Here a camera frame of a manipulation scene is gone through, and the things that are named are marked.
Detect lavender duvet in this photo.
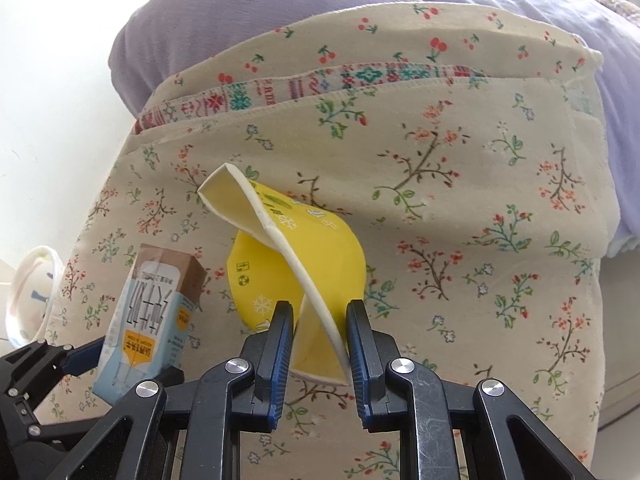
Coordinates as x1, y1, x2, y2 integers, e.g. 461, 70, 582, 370
108, 0, 639, 255

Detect floral beige blanket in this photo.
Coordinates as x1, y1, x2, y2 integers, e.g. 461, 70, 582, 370
44, 2, 620, 464

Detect light blue milk carton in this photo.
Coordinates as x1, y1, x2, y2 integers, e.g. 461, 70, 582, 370
92, 244, 206, 405

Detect crushed yellow paper cup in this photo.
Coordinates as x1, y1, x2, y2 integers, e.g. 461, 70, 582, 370
198, 164, 367, 386

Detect white patterned trash bin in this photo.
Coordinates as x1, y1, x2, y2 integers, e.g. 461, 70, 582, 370
1, 245, 64, 348

